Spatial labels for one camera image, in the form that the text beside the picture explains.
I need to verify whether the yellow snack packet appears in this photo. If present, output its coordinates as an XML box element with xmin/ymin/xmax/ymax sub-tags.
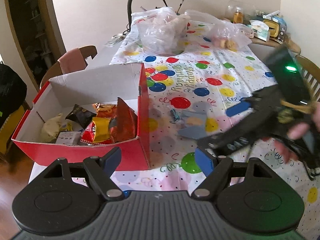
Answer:
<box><xmin>92</xmin><ymin>117</ymin><xmax>118</xmax><ymax>144</ymax></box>

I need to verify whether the red chip bag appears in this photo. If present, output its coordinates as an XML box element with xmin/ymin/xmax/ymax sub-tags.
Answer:
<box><xmin>80</xmin><ymin>122</ymin><xmax>113</xmax><ymax>145</ymax></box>

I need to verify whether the brown foil snack bag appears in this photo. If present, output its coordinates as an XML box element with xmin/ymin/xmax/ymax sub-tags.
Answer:
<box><xmin>109</xmin><ymin>98</ymin><xmax>137</xmax><ymax>143</ymax></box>

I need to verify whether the yellow minion snack pack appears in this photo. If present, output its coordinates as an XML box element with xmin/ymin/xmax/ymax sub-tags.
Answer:
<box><xmin>55</xmin><ymin>120</ymin><xmax>83</xmax><ymax>145</ymax></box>

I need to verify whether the black snack packet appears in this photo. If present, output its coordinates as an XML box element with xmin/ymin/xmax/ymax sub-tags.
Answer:
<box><xmin>65</xmin><ymin>104</ymin><xmax>97</xmax><ymax>129</ymax></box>

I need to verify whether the white snack bag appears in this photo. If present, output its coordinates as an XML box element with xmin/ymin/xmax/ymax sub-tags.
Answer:
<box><xmin>40</xmin><ymin>113</ymin><xmax>62</xmax><ymax>143</ymax></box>

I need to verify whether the right hand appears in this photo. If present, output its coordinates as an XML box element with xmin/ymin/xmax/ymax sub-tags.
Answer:
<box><xmin>273</xmin><ymin>107</ymin><xmax>320</xmax><ymax>164</ymax></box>

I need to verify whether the wooden chair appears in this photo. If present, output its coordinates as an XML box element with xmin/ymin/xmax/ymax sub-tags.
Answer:
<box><xmin>40</xmin><ymin>45</ymin><xmax>98</xmax><ymax>88</ymax></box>
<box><xmin>295</xmin><ymin>55</ymin><xmax>320</xmax><ymax>101</ymax></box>

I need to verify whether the small wrapped candy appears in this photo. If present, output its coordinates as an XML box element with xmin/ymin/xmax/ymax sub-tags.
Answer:
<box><xmin>170</xmin><ymin>108</ymin><xmax>181</xmax><ymax>124</ymax></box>

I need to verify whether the clear bag with tape rolls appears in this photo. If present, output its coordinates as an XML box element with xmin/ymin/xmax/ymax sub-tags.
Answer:
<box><xmin>184</xmin><ymin>9</ymin><xmax>252</xmax><ymax>51</ymax></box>

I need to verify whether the tissue box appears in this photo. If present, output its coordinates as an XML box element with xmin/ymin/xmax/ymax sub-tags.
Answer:
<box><xmin>250</xmin><ymin>20</ymin><xmax>270</xmax><ymax>42</ymax></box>

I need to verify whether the yellow container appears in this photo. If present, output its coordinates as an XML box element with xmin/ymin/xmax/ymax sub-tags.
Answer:
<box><xmin>263</xmin><ymin>19</ymin><xmax>287</xmax><ymax>44</ymax></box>

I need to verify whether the red cardboard box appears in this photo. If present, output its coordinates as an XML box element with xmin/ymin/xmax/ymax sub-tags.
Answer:
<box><xmin>12</xmin><ymin>63</ymin><xmax>150</xmax><ymax>171</ymax></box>

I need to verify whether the glass jar amber liquid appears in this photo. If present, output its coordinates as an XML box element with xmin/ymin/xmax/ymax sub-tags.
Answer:
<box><xmin>225</xmin><ymin>0</ymin><xmax>244</xmax><ymax>24</ymax></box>

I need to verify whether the pink cloth on chair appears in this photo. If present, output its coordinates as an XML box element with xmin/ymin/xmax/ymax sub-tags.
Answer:
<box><xmin>58</xmin><ymin>48</ymin><xmax>87</xmax><ymax>74</ymax></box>

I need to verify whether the clear bag with white contents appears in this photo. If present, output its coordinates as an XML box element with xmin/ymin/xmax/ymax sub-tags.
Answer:
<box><xmin>132</xmin><ymin>7</ymin><xmax>190</xmax><ymax>56</ymax></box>

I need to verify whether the black jacket pile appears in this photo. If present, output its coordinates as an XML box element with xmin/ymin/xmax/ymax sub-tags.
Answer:
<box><xmin>0</xmin><ymin>63</ymin><xmax>27</xmax><ymax>126</ymax></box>

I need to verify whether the black cable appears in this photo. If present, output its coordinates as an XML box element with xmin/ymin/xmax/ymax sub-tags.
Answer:
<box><xmin>282</xmin><ymin>134</ymin><xmax>320</xmax><ymax>181</ymax></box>

